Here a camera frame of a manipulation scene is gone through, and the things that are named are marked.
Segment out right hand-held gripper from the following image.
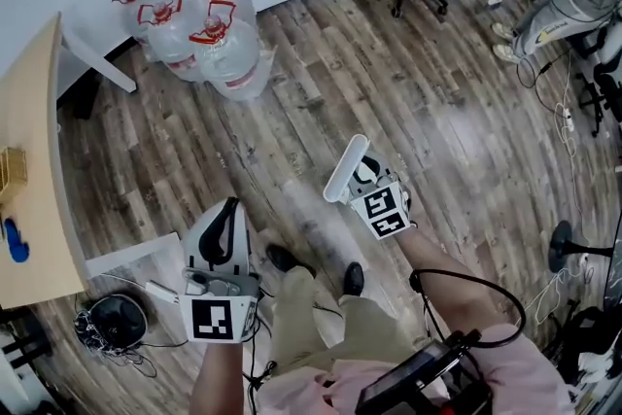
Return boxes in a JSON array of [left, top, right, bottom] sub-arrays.
[[349, 152, 415, 241]]

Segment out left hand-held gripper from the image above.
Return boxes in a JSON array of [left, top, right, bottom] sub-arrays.
[[179, 196, 264, 345]]

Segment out white dustpan with long handle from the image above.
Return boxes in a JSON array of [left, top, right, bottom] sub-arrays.
[[322, 133, 372, 206]]

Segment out person's right forearm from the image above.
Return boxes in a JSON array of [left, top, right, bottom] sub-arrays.
[[395, 225, 517, 347]]

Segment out person's left forearm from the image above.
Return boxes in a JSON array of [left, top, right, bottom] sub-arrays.
[[188, 339, 247, 415]]

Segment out person's left black shoe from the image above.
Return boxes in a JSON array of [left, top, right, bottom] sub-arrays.
[[265, 243, 318, 279]]

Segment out person's black shoe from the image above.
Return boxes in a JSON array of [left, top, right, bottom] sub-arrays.
[[265, 243, 318, 279], [342, 261, 366, 298]]

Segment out person's right black shoe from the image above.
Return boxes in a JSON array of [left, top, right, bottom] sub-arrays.
[[342, 261, 366, 298]]

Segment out person's khaki trousers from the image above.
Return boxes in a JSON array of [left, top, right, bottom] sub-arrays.
[[266, 266, 425, 376]]

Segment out blue cloth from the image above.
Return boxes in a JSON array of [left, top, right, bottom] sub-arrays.
[[1, 217, 31, 265]]

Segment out black chest-mounted screen device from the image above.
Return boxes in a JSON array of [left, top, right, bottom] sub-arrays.
[[354, 339, 493, 415]]

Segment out wooden tray box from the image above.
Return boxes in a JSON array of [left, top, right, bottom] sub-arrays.
[[0, 145, 29, 206]]

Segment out wooden table with white legs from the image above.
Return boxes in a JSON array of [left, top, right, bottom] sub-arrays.
[[0, 12, 184, 310]]

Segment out black swivel chair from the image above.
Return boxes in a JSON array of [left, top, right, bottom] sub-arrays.
[[575, 26, 622, 138]]

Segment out person's pink shirt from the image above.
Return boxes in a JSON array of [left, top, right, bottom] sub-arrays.
[[256, 322, 575, 415]]

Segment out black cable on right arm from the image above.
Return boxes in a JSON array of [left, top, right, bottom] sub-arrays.
[[408, 268, 528, 350]]

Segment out black round device with cables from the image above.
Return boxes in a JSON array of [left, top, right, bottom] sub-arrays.
[[73, 293, 150, 352]]

